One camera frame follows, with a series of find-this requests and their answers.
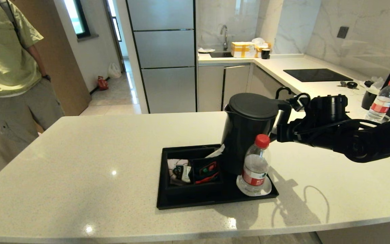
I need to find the black electric kettle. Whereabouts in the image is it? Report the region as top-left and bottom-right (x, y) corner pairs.
(220, 93), (292, 176)

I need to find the clear water bottle red cap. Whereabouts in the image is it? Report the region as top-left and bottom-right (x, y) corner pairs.
(237, 134), (272, 197)
(365, 80), (390, 123)

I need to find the white tea bag packet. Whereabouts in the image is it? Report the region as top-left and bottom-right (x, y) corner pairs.
(168, 159), (193, 186)

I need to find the black mug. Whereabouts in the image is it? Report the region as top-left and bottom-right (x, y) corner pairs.
(362, 89), (379, 110)

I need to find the dark green and red box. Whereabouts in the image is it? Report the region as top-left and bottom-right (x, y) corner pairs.
(195, 159), (220, 177)

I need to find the black cabinet hook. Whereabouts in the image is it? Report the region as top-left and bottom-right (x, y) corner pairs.
(275, 87), (292, 100)

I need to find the black induction cooktop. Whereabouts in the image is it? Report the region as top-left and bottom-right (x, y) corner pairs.
(283, 68), (353, 82)

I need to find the grey corner cabinet front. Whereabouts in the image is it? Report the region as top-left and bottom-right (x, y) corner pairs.
(247, 65), (297, 100)

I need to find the white round coaster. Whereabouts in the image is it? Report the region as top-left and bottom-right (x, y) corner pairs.
(236, 175), (273, 197)

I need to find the grey cabinet door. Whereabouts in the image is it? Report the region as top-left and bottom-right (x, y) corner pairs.
(198, 66), (224, 112)
(223, 65), (251, 105)

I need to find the white paper stick packet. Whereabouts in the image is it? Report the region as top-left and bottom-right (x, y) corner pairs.
(206, 145), (225, 159)

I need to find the clear plastic wrap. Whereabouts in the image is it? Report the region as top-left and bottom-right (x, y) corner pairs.
(359, 77), (384, 92)

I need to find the yellow white cardboard box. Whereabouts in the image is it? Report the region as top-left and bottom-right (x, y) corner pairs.
(231, 42), (256, 58)

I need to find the red orange packet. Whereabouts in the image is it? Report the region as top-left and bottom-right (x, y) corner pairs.
(195, 171), (220, 185)

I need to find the black serving tray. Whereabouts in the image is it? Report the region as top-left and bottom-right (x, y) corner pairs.
(156, 144), (279, 210)

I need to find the chrome sink faucet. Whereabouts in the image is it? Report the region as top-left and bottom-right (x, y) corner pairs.
(220, 25), (229, 51)

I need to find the black divided organizer box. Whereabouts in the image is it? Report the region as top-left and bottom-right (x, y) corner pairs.
(164, 147), (224, 204)

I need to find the silver refrigerator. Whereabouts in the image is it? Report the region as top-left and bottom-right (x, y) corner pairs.
(126, 0), (197, 114)

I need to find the white plastic bag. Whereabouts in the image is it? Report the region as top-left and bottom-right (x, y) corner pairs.
(108, 63), (122, 79)

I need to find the brown wooden door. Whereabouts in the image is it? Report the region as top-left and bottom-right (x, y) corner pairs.
(12, 0), (92, 133)

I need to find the dark framed window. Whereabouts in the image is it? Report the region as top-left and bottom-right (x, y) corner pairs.
(63, 0), (91, 40)

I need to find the person in green shirt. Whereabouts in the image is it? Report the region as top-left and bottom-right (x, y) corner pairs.
(0, 0), (64, 151)

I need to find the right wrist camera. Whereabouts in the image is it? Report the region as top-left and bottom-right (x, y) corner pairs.
(288, 93), (348, 123)

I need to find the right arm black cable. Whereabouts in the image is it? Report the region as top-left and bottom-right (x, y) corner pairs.
(293, 119), (382, 141)

